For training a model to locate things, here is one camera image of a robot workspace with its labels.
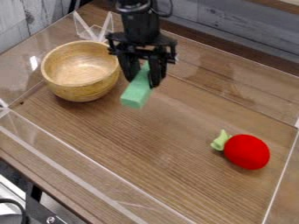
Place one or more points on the red plush tomato toy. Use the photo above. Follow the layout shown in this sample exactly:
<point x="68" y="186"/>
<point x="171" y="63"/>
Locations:
<point x="244" y="150"/>

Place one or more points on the black metal table bracket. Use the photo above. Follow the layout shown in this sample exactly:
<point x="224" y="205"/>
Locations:
<point x="37" y="212"/>

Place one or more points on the clear acrylic corner bracket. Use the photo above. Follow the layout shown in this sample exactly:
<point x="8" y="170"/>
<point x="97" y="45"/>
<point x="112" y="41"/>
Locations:
<point x="95" y="32"/>

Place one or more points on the green foam block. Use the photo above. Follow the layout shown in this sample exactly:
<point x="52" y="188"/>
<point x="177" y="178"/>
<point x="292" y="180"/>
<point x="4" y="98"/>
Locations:
<point x="137" y="90"/>

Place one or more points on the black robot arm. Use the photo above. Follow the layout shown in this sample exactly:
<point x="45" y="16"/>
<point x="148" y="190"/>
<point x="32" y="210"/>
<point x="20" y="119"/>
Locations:
<point x="136" y="3"/>

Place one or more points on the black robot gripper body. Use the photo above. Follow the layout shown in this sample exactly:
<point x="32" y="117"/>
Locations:
<point x="140" y="40"/>

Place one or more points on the brown wooden bowl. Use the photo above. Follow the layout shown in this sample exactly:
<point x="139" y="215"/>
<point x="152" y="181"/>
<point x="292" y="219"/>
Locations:
<point x="80" y="71"/>

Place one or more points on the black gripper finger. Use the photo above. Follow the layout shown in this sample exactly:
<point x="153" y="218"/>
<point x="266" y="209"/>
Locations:
<point x="157" y="68"/>
<point x="129" y="65"/>

